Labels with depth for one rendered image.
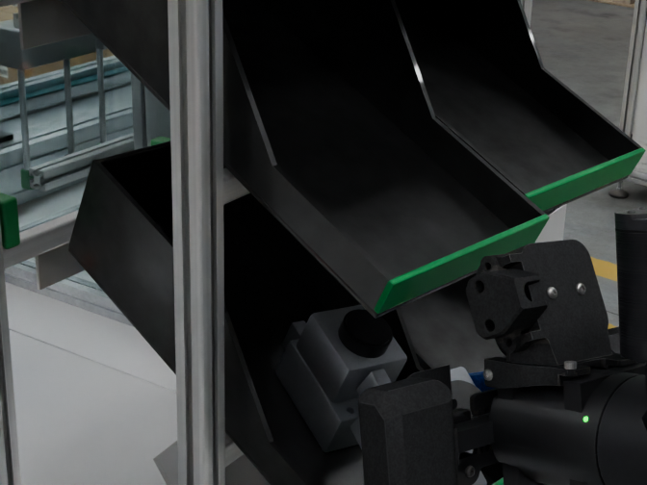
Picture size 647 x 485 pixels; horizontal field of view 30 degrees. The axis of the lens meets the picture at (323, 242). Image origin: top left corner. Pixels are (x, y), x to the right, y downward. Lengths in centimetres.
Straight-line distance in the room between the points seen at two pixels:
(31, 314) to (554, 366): 125
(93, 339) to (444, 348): 89
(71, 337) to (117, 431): 26
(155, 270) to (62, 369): 89
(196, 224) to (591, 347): 20
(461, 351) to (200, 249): 27
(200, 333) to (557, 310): 19
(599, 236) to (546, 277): 391
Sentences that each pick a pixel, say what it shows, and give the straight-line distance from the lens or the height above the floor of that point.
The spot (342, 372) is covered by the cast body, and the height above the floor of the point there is 128.
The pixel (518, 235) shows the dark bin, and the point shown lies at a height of 136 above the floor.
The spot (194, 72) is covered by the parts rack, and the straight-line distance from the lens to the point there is 59.
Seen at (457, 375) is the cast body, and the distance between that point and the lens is 65.
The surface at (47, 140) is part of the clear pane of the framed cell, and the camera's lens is 170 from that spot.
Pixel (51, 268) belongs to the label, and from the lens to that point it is 81.
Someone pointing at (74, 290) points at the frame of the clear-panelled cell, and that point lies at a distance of 174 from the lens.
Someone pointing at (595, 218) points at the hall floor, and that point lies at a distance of 464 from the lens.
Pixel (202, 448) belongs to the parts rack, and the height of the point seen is 124.
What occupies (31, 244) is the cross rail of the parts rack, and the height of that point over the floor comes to 131.
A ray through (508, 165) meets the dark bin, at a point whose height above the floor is 137.
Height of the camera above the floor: 160
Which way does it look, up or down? 22 degrees down
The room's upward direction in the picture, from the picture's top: 2 degrees clockwise
